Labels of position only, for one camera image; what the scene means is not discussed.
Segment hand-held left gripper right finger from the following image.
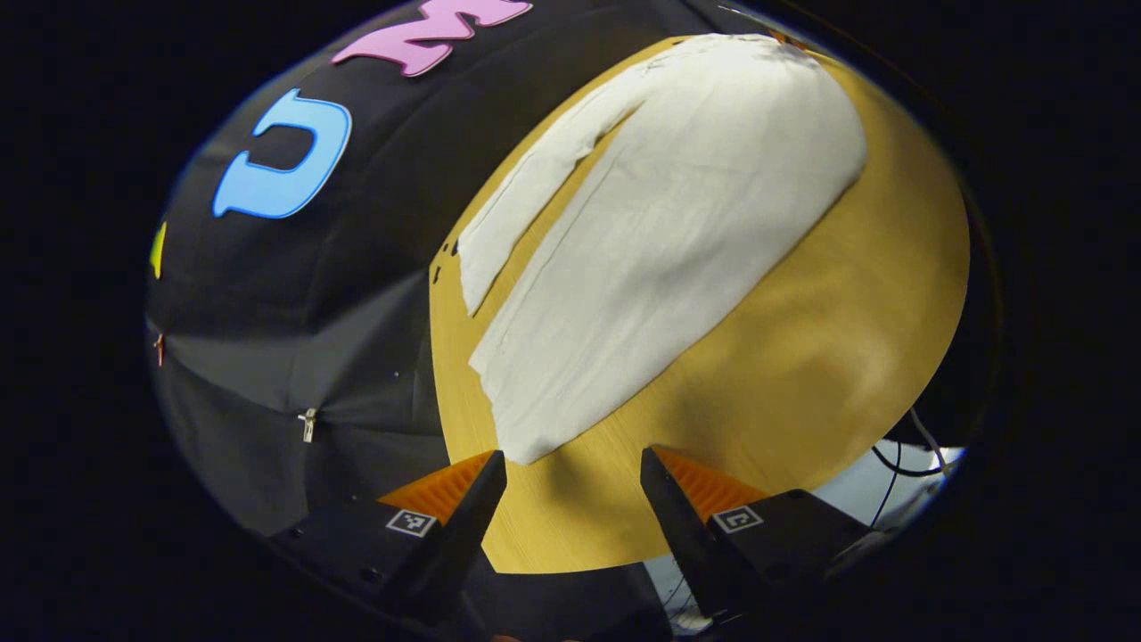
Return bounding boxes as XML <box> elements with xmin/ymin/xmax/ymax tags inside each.
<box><xmin>641</xmin><ymin>446</ymin><xmax>873</xmax><ymax>622</ymax></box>

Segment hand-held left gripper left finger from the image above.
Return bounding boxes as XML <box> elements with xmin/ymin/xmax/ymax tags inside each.
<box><xmin>267</xmin><ymin>450</ymin><xmax>507</xmax><ymax>625</ymax></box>

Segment white jeans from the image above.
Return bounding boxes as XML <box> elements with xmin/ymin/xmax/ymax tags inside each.
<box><xmin>457</xmin><ymin>33</ymin><xmax>868</xmax><ymax>466</ymax></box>

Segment black backdrop cloth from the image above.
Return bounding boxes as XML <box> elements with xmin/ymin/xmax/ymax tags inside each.
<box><xmin>145</xmin><ymin>0</ymin><xmax>776</xmax><ymax>642</ymax></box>

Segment black cable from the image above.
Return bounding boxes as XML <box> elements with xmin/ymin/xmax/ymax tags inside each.
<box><xmin>869</xmin><ymin>441</ymin><xmax>932</xmax><ymax>529</ymax></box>

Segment grey cable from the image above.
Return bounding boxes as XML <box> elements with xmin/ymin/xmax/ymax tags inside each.
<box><xmin>909</xmin><ymin>408</ymin><xmax>950</xmax><ymax>473</ymax></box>

